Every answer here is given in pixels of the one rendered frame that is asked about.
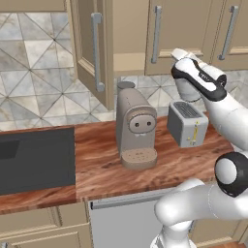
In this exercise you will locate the open beige cabinet door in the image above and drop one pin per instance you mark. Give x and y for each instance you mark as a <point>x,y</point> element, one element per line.
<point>83,35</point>

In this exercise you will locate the beige drawer front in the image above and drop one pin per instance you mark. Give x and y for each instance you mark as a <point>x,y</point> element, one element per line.
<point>25,224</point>

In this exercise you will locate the beige wall cabinet carcass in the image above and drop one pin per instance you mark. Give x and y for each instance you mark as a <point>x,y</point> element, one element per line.
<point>129,32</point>

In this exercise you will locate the beige closed cabinet door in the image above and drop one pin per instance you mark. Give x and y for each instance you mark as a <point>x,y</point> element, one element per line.
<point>180,25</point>
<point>240,29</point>

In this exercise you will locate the grey toaster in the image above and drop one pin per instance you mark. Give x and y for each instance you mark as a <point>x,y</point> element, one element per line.
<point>189,129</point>

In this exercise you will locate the beige wall cabinet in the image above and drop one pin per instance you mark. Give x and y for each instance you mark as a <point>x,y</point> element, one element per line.
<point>32,5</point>

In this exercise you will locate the taupe coffee machine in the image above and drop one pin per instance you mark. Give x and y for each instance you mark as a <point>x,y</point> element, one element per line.
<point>135,129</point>

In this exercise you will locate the black hob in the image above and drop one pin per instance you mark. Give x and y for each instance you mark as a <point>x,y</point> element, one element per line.
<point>38,161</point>

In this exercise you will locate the beige base cabinet door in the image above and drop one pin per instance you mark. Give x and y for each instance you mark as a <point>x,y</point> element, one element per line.
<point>48,240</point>
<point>216,231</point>

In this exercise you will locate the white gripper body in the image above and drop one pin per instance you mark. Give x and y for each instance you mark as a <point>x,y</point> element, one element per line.
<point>178,54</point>

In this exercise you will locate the grey dishwasher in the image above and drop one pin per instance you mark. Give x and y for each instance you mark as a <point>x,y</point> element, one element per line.
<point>122,227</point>

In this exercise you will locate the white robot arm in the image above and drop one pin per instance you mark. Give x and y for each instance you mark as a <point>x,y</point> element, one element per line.
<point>193,203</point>

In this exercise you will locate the narrow beige cabinet panel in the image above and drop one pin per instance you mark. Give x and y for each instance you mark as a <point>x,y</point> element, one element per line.
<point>73,213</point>

